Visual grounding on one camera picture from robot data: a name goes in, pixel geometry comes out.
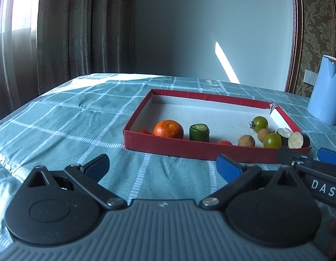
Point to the green cucumber piece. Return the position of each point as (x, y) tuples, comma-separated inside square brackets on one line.
[(199, 133)]

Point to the red cardboard box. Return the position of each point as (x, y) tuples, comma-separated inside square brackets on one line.
[(211, 152)]

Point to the eggplant piece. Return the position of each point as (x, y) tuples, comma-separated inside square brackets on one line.
[(283, 133), (295, 140)]

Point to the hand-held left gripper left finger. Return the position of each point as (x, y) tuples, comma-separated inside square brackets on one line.
[(96, 165)]

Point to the wooden wall moulding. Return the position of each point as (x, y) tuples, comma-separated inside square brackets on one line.
[(298, 32)]

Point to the brown longan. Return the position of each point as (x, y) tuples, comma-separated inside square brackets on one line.
[(246, 141), (263, 135)]

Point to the white wall switch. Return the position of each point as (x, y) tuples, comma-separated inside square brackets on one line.
[(310, 76)]

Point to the green checkered tablecloth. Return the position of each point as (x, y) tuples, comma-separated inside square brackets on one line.
[(62, 119)]

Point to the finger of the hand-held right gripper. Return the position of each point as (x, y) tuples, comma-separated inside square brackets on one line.
[(329, 155), (289, 154)]

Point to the orange mandarin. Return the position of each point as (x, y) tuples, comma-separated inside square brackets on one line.
[(168, 129)]

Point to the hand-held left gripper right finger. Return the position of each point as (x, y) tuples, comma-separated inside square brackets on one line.
[(227, 167)]

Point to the green tomato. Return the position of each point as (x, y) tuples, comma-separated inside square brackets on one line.
[(272, 140), (260, 123)]

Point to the eggplant piece back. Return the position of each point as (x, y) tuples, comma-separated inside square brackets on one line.
[(283, 133)]

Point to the red cherry tomato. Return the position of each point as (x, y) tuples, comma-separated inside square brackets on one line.
[(225, 142), (145, 132)]

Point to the patterned grey curtain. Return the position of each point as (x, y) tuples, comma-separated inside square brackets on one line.
[(75, 32)]

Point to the blue electric kettle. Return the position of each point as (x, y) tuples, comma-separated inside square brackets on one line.
[(327, 95)]

